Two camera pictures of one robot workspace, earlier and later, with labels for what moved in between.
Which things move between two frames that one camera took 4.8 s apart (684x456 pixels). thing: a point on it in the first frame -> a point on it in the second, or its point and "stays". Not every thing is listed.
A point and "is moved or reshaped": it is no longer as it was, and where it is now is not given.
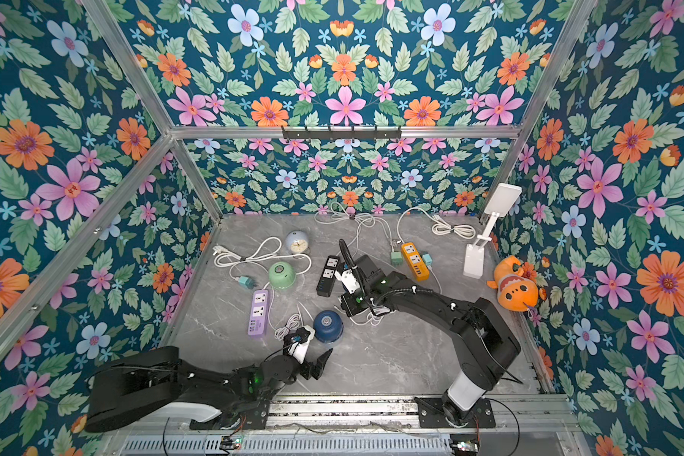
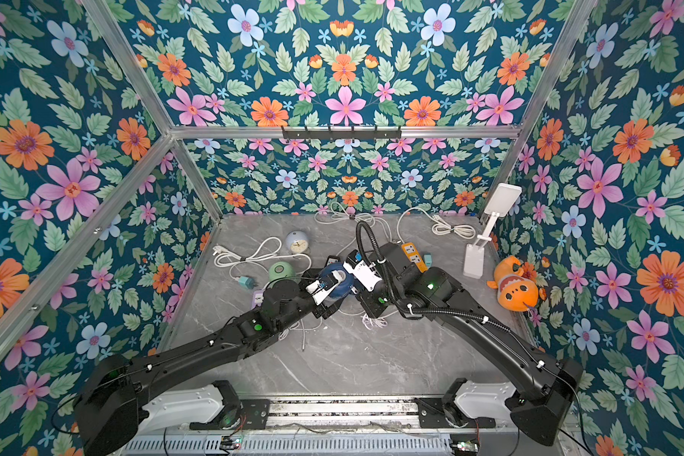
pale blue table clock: [296, 241] stays
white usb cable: [370, 319] is moved or reshaped
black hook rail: [342, 135] stays
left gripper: [319, 365] -> [321, 311]
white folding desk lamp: [499, 205] stays
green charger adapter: [246, 281] stays
